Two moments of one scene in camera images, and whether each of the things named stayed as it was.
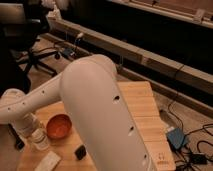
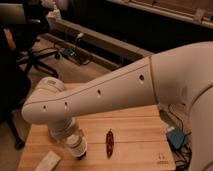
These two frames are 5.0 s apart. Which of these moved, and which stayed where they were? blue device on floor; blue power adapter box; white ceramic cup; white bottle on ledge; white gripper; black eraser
Moved: white ceramic cup; white gripper
Stayed: blue device on floor; blue power adapter box; black eraser; white bottle on ledge
